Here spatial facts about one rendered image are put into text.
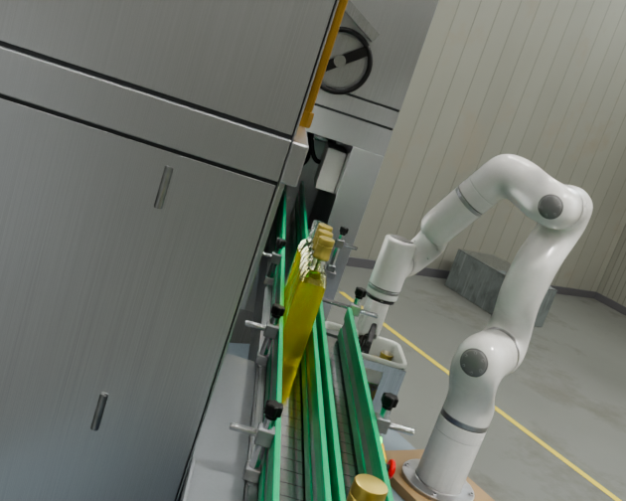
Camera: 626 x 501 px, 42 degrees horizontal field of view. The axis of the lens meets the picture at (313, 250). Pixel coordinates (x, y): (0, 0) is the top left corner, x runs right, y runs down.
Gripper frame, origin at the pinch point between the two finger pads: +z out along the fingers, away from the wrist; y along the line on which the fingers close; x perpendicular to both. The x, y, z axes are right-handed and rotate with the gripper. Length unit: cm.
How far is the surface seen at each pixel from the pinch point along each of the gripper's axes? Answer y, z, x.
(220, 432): 76, -6, -32
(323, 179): -83, -27, -18
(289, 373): 43.2, -6.1, -20.7
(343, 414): 55, -6, -10
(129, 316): 90, -27, -50
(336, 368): 32.9, -6.1, -10.1
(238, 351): -34, 24, -29
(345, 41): -72, -73, -26
